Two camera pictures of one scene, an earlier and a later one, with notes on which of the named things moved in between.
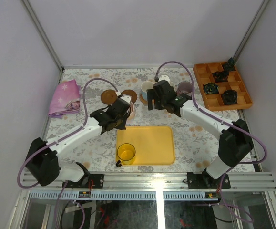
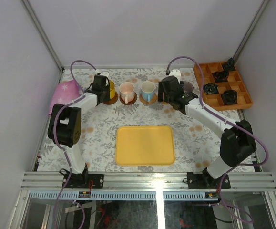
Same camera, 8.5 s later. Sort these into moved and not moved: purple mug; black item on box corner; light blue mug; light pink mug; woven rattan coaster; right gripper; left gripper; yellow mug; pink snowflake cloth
Moved: right gripper; yellow mug; light pink mug; left gripper
Not moved: black item on box corner; woven rattan coaster; purple mug; light blue mug; pink snowflake cloth
